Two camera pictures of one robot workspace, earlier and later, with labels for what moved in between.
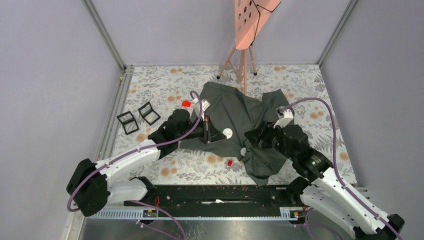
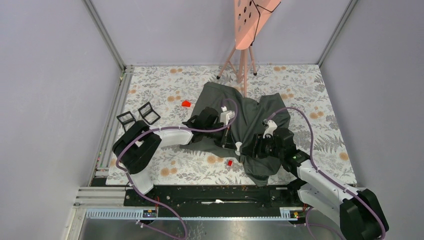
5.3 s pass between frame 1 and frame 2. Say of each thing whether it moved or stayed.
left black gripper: moved
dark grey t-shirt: stayed
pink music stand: stayed
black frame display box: stayed
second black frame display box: stayed
